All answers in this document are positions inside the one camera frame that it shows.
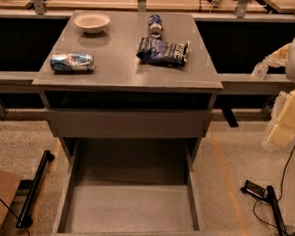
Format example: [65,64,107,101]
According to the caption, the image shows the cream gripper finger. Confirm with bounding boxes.
[264,43,290,68]
[262,89,295,151]

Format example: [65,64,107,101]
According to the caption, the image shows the open grey middle drawer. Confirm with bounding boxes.
[49,138,218,236]

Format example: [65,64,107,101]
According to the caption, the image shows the black cable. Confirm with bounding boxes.
[251,128,295,236]
[0,184,36,236]

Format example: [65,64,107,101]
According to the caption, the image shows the black bar stand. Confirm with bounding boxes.
[266,185,289,236]
[16,150,55,229]

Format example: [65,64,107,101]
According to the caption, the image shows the black cable right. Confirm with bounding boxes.
[251,128,295,236]

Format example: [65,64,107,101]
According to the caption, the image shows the black bar stand right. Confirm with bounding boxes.
[266,185,289,236]

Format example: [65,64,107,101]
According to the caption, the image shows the black bar stand left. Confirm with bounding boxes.
[16,150,55,229]

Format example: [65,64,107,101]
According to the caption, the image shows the clear sanitizer pump bottle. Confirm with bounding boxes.
[251,61,269,80]

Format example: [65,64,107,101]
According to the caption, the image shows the white paper bowl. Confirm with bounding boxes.
[73,13,110,34]

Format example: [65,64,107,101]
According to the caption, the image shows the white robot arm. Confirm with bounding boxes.
[262,39,295,152]

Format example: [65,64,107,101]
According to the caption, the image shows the black phone on floor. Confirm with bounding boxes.
[240,180,266,199]

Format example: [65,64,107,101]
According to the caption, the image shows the grey drawer cabinet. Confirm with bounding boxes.
[33,12,223,153]

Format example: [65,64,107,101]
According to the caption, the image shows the blue chip bag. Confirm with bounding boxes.
[136,37,189,67]

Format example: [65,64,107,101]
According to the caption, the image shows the blue silver redbull can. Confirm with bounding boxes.
[49,53,95,73]

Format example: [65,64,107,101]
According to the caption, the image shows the black cable left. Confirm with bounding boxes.
[0,184,36,236]

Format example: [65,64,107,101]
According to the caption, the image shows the blue soda can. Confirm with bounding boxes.
[148,14,163,39]

